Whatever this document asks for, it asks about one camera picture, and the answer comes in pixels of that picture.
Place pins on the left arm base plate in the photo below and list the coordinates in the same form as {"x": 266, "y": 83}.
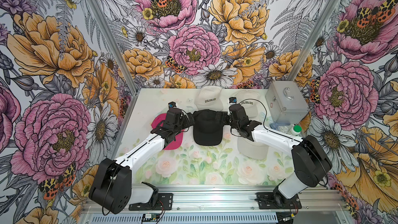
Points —
{"x": 163, "y": 201}

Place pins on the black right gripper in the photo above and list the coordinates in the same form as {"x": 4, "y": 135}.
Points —
{"x": 225, "y": 115}

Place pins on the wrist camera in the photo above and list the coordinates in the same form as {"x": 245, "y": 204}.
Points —
{"x": 232, "y": 100}
{"x": 171, "y": 104}

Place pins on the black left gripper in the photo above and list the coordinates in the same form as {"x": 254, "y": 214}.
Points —
{"x": 186, "y": 124}

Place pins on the black cap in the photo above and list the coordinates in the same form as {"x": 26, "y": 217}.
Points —
{"x": 208, "y": 127}

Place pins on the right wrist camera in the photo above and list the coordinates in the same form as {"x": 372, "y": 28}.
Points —
{"x": 232, "y": 100}

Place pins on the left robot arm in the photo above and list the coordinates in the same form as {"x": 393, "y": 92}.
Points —
{"x": 113, "y": 187}

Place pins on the small circuit board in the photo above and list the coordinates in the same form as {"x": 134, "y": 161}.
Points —
{"x": 150, "y": 217}

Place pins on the silver metal case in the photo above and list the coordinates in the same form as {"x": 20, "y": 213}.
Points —
{"x": 286, "y": 103}

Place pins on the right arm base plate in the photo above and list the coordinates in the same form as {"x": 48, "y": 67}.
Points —
{"x": 270, "y": 200}

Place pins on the perforated metal tray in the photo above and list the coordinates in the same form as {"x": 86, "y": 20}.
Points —
{"x": 188, "y": 218}

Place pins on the clear plastic bag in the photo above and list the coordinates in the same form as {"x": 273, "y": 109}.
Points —
{"x": 283, "y": 128}

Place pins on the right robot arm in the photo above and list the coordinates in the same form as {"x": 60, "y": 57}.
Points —
{"x": 311, "y": 164}

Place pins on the white bottle green lid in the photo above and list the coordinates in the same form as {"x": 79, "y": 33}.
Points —
{"x": 296, "y": 130}

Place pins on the aluminium front rail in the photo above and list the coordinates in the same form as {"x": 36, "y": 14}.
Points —
{"x": 227, "y": 198}

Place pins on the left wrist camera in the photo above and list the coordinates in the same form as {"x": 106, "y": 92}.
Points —
{"x": 171, "y": 104}

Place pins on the pink cap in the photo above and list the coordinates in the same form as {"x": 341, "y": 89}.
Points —
{"x": 178, "y": 139}

